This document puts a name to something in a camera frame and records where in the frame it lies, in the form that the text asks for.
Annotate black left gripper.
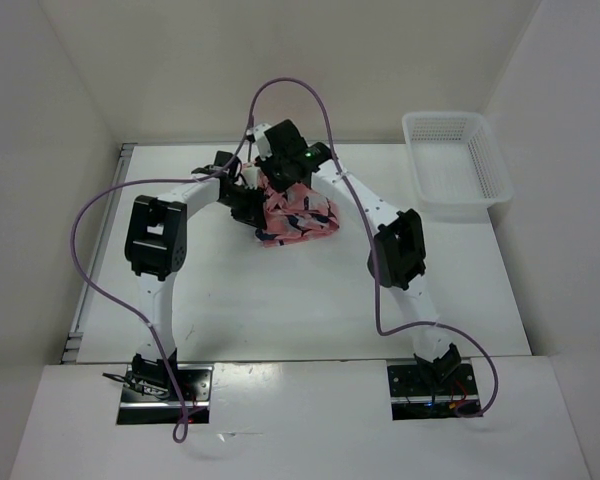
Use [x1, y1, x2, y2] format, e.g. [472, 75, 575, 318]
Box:
[219, 185, 267, 230]

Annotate pink shark print shorts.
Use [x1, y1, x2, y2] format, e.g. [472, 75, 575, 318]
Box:
[255, 171, 340, 247]

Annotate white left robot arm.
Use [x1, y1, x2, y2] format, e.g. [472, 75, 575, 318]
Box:
[124, 151, 265, 400]

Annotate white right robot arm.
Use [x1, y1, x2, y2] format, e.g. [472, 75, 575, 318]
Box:
[248, 120, 461, 393]

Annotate white plastic mesh basket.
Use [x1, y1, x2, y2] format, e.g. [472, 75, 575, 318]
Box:
[402, 111, 513, 213]

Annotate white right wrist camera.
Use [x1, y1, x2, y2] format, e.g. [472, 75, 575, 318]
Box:
[247, 123, 272, 159]

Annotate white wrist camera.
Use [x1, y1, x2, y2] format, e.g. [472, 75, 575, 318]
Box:
[241, 165, 260, 189]
[247, 123, 272, 159]

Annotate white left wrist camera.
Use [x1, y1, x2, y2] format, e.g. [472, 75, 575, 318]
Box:
[241, 165, 260, 189]

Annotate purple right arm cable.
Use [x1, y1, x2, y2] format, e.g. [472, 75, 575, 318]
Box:
[247, 78, 501, 419]

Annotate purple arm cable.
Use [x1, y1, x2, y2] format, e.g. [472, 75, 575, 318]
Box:
[69, 112, 259, 445]
[247, 78, 501, 419]

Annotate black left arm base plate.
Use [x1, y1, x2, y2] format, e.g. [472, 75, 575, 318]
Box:
[114, 364, 213, 426]

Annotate aluminium table edge rail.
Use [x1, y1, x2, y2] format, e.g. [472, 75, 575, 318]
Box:
[59, 143, 136, 365]

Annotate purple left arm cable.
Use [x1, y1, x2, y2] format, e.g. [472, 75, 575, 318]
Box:
[69, 112, 259, 445]

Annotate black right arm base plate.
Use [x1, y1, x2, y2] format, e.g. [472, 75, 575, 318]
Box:
[387, 361, 481, 421]

